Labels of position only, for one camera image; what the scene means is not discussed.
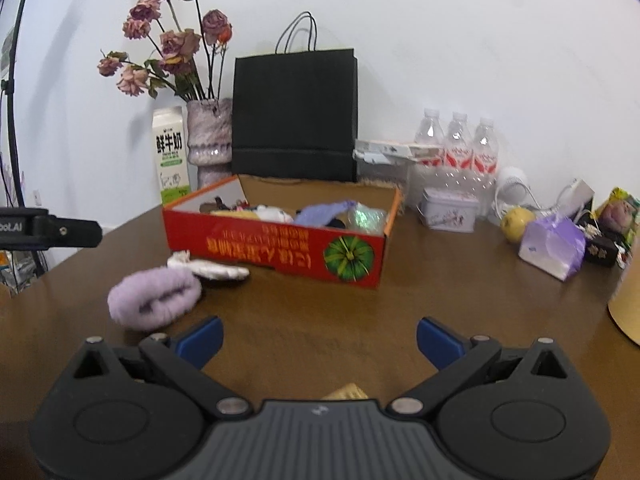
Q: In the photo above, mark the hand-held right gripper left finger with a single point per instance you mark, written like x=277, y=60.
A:
x=202, y=340

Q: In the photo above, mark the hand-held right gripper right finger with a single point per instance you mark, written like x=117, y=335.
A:
x=437, y=342

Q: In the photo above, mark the purple fluffy scrunchie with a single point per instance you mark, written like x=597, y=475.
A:
x=150, y=300

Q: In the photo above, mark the white fuzzy sock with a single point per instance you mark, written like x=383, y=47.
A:
x=210, y=267

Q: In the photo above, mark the orange cardboard box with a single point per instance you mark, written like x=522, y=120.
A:
x=280, y=250

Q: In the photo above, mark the small dark toy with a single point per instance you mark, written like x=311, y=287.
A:
x=220, y=204

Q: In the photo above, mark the clear plastic item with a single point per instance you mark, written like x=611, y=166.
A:
x=367, y=217

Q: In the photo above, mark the yellow white plush toy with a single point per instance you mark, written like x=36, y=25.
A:
x=272, y=214

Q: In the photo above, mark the yellow card piece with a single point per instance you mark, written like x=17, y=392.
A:
x=350, y=392

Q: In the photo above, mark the small printed tin box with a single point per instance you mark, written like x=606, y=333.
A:
x=447, y=210

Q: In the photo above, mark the yellow green apple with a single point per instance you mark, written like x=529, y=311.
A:
x=517, y=225

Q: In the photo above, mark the purple tissue pack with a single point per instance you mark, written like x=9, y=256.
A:
x=550, y=247

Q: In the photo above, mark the white green milk carton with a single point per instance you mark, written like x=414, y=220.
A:
x=171, y=155

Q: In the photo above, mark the small black patterned box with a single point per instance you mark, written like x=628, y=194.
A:
x=602, y=247

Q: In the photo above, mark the kraft paper container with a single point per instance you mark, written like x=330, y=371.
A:
x=627, y=305

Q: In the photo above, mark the long white carton box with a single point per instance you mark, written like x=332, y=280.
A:
x=395, y=150

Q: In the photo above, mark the clear plastic water bottle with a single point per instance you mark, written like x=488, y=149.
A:
x=429, y=132
x=457, y=140
x=485, y=150

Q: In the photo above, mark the white charger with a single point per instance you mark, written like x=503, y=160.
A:
x=575, y=195

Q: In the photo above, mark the mottled pink ceramic vase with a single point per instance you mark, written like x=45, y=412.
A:
x=210, y=130

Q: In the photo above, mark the colourful snack packet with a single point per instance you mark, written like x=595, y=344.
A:
x=620, y=212

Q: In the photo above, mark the black paper shopping bag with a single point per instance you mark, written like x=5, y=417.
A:
x=295, y=110

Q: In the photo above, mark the dried rose bouquet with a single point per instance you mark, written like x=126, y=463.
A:
x=170, y=45

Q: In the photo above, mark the black stand pole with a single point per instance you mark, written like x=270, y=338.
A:
x=11, y=90

